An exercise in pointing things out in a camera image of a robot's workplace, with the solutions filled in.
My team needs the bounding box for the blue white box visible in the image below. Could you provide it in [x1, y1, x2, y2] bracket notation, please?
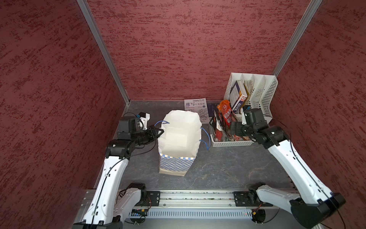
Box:
[229, 80, 248, 114]

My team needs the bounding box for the white plastic basket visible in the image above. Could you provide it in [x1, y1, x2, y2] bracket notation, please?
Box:
[209, 125, 254, 147]

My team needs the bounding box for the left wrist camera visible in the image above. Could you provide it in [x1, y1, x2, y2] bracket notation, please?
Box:
[139, 112, 151, 130]

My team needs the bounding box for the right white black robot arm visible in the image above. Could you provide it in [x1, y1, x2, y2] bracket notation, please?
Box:
[230, 108, 346, 229]

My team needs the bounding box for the white printed booklet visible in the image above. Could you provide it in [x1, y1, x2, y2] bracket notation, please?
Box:
[184, 98, 210, 124]

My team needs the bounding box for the orange red condiment packet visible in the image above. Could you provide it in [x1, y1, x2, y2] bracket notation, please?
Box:
[217, 100, 232, 127]

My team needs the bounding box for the white file organizer rack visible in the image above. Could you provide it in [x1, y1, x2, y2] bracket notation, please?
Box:
[224, 73, 278, 123]

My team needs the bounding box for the aluminium mounting rail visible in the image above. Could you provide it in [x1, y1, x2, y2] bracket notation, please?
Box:
[112, 188, 277, 209]

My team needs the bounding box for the blue checkered paper bag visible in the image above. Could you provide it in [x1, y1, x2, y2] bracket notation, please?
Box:
[158, 110, 211, 177]

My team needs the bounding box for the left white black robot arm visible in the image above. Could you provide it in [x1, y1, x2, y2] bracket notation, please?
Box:
[72, 112, 164, 229]

